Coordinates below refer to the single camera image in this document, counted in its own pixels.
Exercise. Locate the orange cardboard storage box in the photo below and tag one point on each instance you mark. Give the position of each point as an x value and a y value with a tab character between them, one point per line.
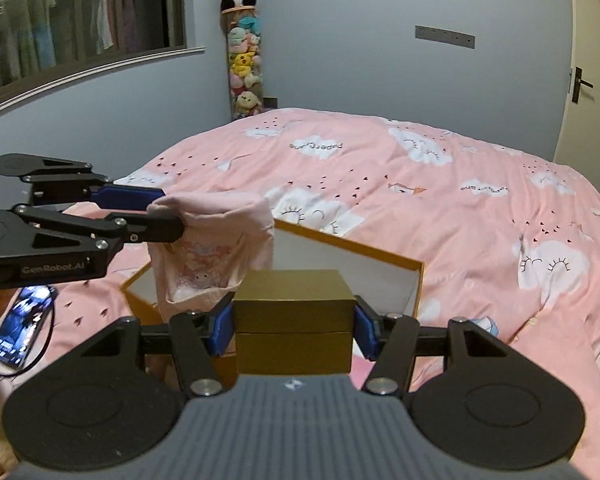
387	282

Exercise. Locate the pink cloud-print bedsheet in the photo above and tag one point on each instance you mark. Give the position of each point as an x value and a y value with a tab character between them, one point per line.
503	235

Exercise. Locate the clear tube of plush toys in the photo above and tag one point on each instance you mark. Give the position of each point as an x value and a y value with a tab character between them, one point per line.
243	36

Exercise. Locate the grey wall switch panel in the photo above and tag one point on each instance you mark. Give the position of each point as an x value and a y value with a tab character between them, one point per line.
445	36

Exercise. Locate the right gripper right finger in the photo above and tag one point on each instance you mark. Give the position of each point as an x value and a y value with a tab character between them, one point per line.
389	341

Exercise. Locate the black door handle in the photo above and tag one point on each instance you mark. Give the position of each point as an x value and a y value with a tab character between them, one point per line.
577	84

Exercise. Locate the window frame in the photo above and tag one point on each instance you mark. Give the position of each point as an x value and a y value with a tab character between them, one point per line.
49	44

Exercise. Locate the black smartphone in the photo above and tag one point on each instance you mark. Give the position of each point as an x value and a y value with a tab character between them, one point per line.
23	322

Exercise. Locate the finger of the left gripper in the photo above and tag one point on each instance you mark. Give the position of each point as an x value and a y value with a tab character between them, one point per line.
112	196
149	228

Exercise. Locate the pink printed cloth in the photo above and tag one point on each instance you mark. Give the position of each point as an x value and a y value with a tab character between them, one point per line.
226	235

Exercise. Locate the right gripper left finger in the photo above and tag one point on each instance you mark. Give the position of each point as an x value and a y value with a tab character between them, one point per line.
197	338

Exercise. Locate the gold gift box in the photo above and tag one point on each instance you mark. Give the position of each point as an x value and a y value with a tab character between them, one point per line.
293	322

